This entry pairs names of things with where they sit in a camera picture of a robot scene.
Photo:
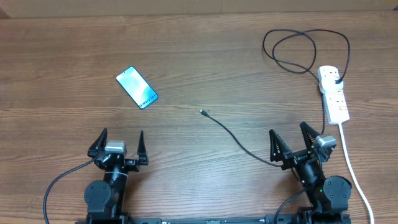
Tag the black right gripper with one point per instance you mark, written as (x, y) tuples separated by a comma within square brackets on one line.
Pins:
[(293, 157)]

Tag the Galaxy smartphone with blue screen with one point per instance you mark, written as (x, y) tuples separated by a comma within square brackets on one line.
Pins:
[(137, 87)]

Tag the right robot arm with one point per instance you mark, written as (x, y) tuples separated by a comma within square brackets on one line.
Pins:
[(328, 196)]

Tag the white power strip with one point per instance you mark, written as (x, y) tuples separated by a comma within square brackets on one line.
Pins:
[(336, 108)]

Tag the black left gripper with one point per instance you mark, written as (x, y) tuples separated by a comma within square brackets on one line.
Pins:
[(134, 165)]

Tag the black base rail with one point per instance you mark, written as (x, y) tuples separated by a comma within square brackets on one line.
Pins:
[(211, 221)]

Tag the white charger plug adapter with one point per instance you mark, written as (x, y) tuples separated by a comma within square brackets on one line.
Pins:
[(330, 84)]

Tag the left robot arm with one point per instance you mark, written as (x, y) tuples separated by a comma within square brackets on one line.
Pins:
[(105, 198)]

